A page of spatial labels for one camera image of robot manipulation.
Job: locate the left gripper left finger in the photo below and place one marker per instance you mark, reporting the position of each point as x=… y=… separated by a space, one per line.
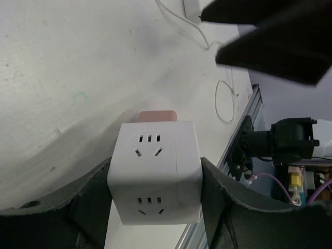
x=74 y=216

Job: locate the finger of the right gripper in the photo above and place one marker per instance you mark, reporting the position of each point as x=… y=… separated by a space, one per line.
x=248 y=11
x=297 y=49

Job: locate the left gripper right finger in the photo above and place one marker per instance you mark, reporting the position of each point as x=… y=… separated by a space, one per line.
x=238 y=217

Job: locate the white charger block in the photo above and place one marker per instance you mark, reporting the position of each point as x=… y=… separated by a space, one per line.
x=192 y=9

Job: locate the white power strip socket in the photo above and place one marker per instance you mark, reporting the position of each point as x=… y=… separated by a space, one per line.
x=155 y=173

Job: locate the pink plug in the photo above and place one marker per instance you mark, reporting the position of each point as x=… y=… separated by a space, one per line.
x=157 y=116

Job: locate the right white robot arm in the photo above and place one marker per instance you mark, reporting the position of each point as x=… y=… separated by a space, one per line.
x=292 y=139

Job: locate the aluminium front rail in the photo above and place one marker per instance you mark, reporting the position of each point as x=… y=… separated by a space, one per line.
x=194 y=236

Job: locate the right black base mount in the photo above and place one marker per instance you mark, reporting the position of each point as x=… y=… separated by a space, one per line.
x=236 y=157

